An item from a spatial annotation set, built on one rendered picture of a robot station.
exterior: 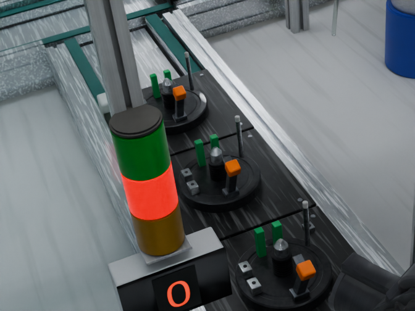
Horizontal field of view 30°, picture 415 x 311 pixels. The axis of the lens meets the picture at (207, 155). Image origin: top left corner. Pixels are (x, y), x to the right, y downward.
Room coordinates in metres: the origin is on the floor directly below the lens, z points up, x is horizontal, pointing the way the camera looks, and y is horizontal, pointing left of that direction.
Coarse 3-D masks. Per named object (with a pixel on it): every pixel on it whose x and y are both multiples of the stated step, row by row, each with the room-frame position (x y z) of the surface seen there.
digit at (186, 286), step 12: (168, 276) 0.56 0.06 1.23; (180, 276) 0.57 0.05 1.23; (192, 276) 0.57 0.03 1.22; (156, 288) 0.56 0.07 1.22; (168, 288) 0.56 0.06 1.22; (180, 288) 0.57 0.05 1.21; (192, 288) 0.57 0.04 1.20; (156, 300) 0.56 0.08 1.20; (168, 300) 0.56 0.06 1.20; (180, 300) 0.57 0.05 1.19; (192, 300) 0.57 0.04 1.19
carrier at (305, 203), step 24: (312, 216) 0.90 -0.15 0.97; (240, 240) 0.87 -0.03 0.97; (264, 240) 0.81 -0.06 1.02; (288, 240) 0.83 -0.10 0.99; (312, 240) 0.85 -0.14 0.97; (336, 240) 0.84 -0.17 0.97; (240, 264) 0.79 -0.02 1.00; (264, 264) 0.79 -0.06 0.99; (288, 264) 0.76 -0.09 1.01; (312, 264) 0.78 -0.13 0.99; (336, 264) 0.79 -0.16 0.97; (240, 288) 0.75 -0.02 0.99; (264, 288) 0.75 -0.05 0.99; (288, 288) 0.74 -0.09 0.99; (312, 288) 0.73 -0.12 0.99
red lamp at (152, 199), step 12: (168, 168) 0.58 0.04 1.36; (132, 180) 0.57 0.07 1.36; (156, 180) 0.57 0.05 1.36; (168, 180) 0.58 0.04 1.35; (132, 192) 0.57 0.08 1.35; (144, 192) 0.57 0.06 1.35; (156, 192) 0.57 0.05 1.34; (168, 192) 0.57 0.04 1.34; (132, 204) 0.57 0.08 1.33; (144, 204) 0.57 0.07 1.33; (156, 204) 0.57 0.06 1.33; (168, 204) 0.57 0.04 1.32; (144, 216) 0.57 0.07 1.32; (156, 216) 0.57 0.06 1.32
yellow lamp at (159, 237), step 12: (132, 216) 0.58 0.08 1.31; (168, 216) 0.57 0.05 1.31; (180, 216) 0.59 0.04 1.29; (144, 228) 0.57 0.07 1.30; (156, 228) 0.57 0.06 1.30; (168, 228) 0.57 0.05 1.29; (180, 228) 0.58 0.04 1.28; (144, 240) 0.57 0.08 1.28; (156, 240) 0.57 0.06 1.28; (168, 240) 0.57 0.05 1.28; (180, 240) 0.58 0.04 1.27; (156, 252) 0.57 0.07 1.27; (168, 252) 0.57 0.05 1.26
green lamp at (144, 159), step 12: (156, 132) 0.57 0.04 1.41; (120, 144) 0.57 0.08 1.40; (132, 144) 0.57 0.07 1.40; (144, 144) 0.57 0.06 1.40; (156, 144) 0.57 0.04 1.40; (120, 156) 0.57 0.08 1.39; (132, 156) 0.57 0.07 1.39; (144, 156) 0.57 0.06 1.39; (156, 156) 0.57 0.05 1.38; (168, 156) 0.58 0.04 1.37; (120, 168) 0.58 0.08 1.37; (132, 168) 0.57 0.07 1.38; (144, 168) 0.57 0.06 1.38; (156, 168) 0.57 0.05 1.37; (144, 180) 0.57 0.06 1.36
